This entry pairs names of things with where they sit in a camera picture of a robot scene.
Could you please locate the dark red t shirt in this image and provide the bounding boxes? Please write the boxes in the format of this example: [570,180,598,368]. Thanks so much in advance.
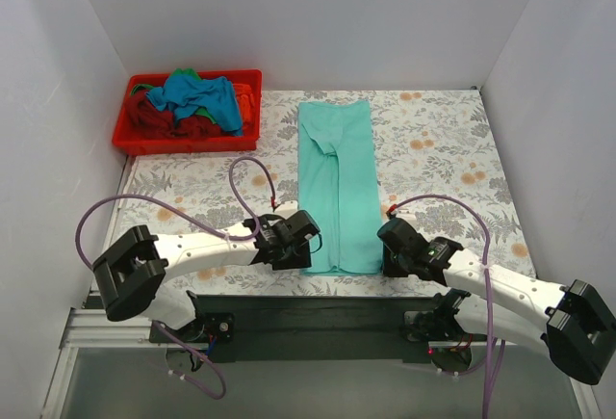
[125,90,223,140]

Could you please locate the aluminium frame rail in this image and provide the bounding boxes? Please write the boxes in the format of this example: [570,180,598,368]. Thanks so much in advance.
[60,309,157,349]

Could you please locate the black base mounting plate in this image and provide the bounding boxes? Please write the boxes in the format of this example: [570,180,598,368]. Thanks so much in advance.
[174,295,461,363]

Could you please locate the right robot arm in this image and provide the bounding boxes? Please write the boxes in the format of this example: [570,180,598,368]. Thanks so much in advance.
[377,218,615,385]

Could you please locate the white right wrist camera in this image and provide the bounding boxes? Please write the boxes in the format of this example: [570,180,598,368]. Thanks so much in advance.
[384,204,421,229]

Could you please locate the mint green t shirt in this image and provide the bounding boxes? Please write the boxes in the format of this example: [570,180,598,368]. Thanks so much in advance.
[297,101,382,275]

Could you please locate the orange t shirt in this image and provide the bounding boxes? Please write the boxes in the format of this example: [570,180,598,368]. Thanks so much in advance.
[233,83,256,133]

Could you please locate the red plastic bin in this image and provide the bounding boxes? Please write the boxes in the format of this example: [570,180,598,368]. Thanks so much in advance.
[112,69,262,156]

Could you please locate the floral table mat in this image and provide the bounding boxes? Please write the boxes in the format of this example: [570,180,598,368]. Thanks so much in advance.
[103,90,535,298]

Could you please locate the blue t shirt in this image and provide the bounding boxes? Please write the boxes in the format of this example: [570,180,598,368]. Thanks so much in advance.
[145,73,243,136]

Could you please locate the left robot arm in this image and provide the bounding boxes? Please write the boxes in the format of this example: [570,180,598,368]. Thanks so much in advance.
[93,210,321,342]

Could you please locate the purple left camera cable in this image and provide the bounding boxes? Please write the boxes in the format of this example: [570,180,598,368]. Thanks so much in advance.
[75,157,279,271]

